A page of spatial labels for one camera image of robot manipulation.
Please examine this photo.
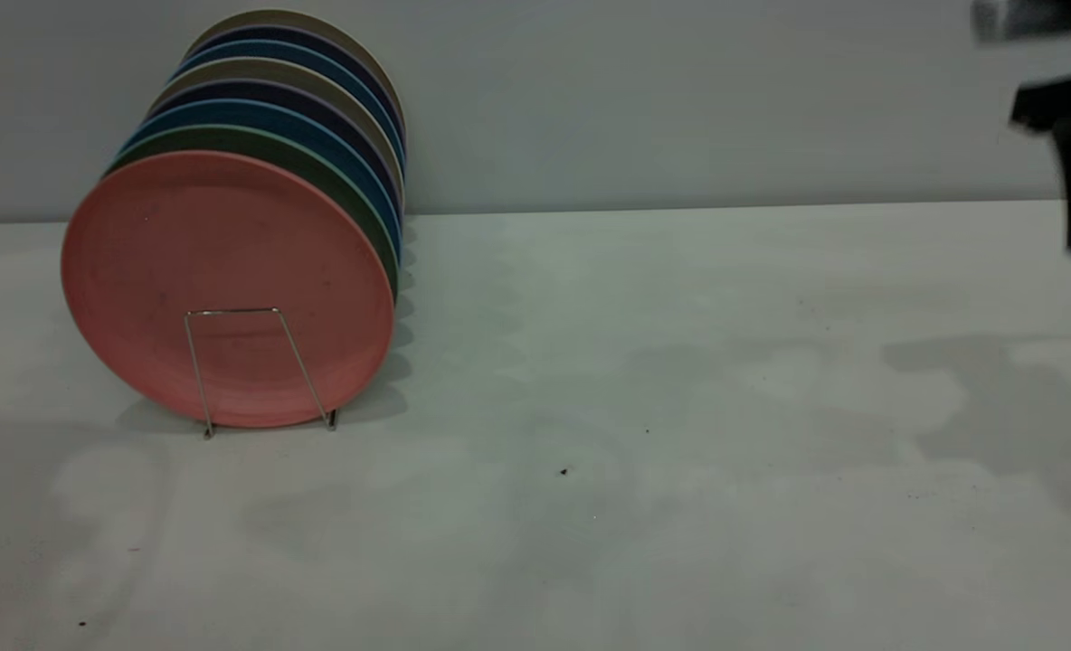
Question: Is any pink round plate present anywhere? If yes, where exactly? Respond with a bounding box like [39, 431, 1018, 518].
[61, 150, 397, 429]

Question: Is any blue round plate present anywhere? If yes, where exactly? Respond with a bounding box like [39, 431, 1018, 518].
[174, 41, 407, 169]
[122, 99, 403, 265]

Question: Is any dark navy round plate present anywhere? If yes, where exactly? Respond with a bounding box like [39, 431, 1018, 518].
[189, 27, 407, 146]
[148, 80, 404, 220]

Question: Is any beige round plate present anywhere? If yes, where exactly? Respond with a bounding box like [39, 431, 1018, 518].
[185, 11, 407, 127]
[150, 59, 406, 196]

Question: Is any green round plate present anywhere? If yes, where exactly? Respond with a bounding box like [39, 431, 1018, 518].
[106, 125, 401, 301]

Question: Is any metal wire plate rack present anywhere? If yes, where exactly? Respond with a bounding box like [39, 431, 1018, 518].
[183, 307, 340, 441]

